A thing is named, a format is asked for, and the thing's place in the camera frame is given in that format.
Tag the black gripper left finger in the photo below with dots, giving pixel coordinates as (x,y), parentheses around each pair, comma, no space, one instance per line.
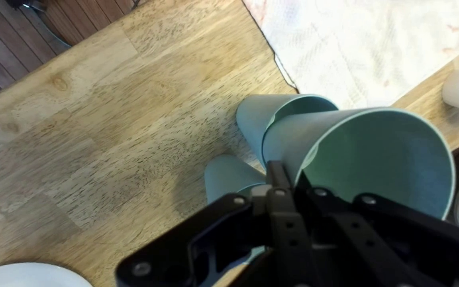
(214,240)

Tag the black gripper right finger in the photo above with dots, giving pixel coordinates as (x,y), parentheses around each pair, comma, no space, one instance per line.
(390,244)

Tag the wooden top white kitchen island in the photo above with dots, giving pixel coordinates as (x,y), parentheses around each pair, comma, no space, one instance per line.
(108,149)

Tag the white round plate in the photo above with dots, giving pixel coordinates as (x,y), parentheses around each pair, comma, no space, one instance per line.
(28,276)

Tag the white stained cloth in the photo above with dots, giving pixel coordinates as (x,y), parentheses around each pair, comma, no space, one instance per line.
(367,48)

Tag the black object on floor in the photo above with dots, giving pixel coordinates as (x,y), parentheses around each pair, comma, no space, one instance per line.
(23,4)

